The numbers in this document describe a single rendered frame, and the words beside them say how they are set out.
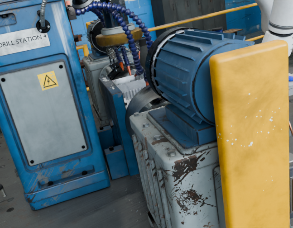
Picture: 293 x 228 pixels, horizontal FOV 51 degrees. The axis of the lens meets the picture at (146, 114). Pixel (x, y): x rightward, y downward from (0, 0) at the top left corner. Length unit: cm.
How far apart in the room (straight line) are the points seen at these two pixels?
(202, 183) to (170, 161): 9
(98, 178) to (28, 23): 58
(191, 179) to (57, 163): 63
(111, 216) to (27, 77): 52
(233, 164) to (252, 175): 5
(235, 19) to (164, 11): 239
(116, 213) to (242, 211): 57
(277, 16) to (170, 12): 570
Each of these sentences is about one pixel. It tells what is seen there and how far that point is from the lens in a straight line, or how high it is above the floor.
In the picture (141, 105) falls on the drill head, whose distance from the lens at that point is 96.
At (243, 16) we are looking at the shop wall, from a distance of 858.
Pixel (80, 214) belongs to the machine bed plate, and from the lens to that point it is 113.
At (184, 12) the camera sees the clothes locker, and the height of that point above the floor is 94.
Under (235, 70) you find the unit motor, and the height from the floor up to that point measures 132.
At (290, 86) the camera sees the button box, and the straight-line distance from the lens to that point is 125.
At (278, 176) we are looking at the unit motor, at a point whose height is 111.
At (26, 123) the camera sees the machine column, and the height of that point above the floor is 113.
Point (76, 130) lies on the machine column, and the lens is 109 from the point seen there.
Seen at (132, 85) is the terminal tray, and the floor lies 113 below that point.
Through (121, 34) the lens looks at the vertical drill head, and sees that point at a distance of 114.
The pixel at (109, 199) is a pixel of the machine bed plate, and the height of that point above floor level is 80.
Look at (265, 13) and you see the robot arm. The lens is 161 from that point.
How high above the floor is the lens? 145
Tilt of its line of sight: 21 degrees down
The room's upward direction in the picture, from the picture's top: 11 degrees counter-clockwise
